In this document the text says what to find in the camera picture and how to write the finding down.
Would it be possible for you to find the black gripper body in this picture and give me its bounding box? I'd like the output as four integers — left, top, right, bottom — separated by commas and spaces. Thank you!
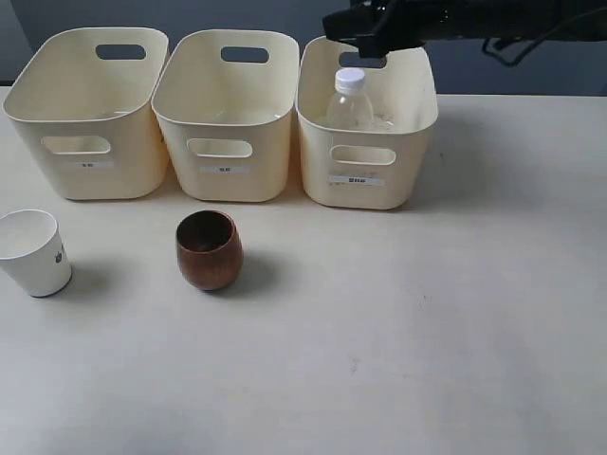
322, 1, 474, 58

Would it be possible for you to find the clear plastic bottle white cap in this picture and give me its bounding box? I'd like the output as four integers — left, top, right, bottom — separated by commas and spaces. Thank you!
326, 67, 374, 131

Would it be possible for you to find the brown wooden cup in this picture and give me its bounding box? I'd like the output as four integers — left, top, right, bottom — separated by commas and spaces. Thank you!
175, 209, 244, 292

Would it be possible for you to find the white paper cup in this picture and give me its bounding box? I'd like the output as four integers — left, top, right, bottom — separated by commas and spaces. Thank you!
1, 209, 72, 298

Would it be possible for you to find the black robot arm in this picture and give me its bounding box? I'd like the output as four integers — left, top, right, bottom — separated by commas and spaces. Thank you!
322, 1, 606, 58

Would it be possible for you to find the cream right storage bin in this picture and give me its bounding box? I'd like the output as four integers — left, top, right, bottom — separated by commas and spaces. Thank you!
296, 37, 438, 209

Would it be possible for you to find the cream storage bin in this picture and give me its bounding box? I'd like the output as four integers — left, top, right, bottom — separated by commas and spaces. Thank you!
296, 37, 438, 209
151, 29, 300, 203
3, 27, 169, 200

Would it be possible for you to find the cream middle storage bin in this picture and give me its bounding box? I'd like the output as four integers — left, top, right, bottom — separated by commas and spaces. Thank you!
151, 29, 300, 203

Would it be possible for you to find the cream left storage bin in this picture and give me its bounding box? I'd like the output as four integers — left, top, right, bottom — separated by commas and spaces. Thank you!
3, 27, 169, 200

